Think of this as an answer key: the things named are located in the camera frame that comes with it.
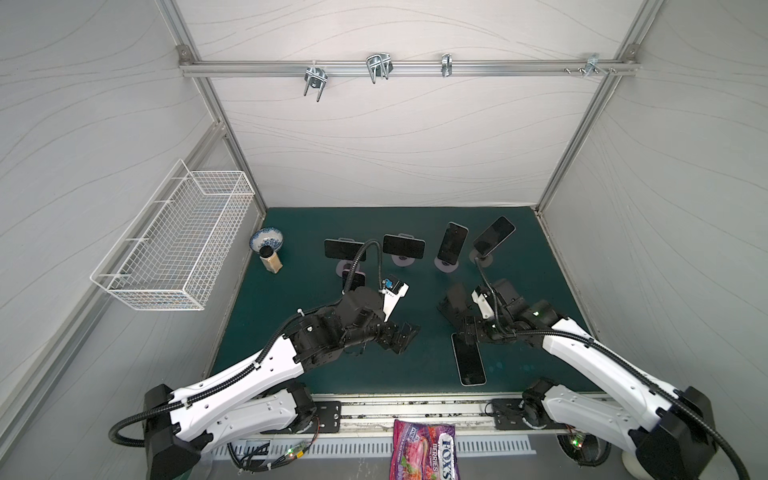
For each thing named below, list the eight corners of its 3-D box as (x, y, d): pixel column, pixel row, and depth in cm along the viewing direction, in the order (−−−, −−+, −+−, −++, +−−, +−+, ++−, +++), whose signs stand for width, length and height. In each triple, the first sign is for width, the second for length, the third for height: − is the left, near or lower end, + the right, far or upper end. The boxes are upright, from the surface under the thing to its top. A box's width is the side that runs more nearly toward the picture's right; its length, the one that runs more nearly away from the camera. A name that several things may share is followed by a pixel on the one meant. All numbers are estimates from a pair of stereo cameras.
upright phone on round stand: (436, 265, 105) (442, 234, 92) (442, 252, 109) (449, 220, 96) (454, 272, 103) (463, 242, 90) (459, 258, 107) (469, 227, 94)
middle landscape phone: (382, 261, 106) (382, 244, 98) (385, 250, 109) (385, 233, 102) (422, 267, 105) (425, 250, 97) (423, 256, 108) (426, 238, 100)
